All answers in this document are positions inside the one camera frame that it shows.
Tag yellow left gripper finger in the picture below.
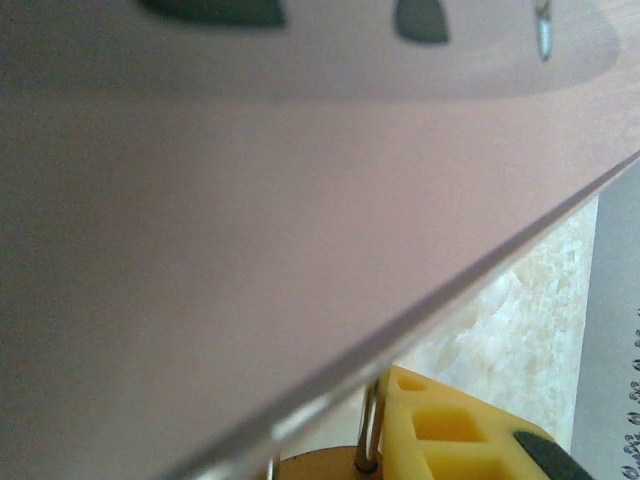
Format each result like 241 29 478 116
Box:
374 364 599 480

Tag brass padlock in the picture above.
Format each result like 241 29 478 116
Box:
264 384 386 480

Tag pink tin box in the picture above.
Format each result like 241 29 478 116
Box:
0 0 640 480

